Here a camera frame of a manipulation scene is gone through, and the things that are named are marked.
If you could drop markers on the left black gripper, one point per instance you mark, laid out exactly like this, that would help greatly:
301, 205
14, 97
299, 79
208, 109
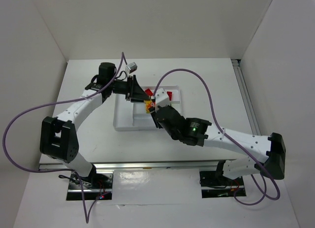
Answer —
131, 88

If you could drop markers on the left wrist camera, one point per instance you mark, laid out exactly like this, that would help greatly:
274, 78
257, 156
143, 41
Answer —
131, 67

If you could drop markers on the aluminium front rail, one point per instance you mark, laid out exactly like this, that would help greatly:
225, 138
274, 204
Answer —
165, 164

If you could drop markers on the red lego brick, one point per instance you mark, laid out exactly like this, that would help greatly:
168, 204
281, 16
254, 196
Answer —
169, 95
149, 92

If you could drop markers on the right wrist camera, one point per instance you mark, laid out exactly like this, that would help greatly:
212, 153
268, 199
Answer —
161, 98

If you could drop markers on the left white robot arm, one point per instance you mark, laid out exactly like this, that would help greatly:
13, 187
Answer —
59, 134

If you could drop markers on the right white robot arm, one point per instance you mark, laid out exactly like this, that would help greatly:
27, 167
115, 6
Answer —
264, 155

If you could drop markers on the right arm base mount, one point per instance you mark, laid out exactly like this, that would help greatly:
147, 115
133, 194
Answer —
214, 185

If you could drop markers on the yellow lego brick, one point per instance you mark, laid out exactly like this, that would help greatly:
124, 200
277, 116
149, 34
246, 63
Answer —
148, 104

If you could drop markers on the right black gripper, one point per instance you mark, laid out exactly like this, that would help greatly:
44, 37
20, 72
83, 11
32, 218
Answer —
158, 116

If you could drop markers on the aluminium side rail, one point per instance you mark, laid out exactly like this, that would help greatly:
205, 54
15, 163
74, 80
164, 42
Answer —
245, 96

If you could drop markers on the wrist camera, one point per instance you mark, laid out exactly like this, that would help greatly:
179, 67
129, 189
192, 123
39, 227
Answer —
131, 67
161, 98

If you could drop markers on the white compartment tray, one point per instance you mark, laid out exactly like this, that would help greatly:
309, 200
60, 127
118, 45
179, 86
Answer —
132, 116

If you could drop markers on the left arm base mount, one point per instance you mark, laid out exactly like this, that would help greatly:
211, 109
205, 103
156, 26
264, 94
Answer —
102, 187

